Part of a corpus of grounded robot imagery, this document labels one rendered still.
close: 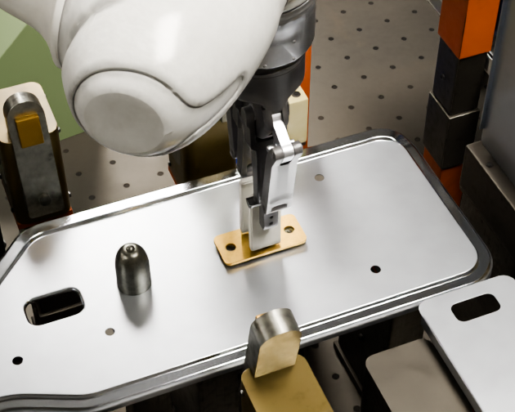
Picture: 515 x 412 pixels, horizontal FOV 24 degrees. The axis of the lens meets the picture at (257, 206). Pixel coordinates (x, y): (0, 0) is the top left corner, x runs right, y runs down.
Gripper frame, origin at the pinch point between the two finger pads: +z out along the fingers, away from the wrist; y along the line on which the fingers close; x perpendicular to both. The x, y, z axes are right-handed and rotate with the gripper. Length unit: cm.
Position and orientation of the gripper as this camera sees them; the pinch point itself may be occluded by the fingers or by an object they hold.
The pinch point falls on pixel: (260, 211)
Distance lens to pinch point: 110.6
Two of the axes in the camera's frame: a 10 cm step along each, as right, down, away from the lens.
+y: 3.8, 6.8, -6.3
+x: 9.3, -2.8, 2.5
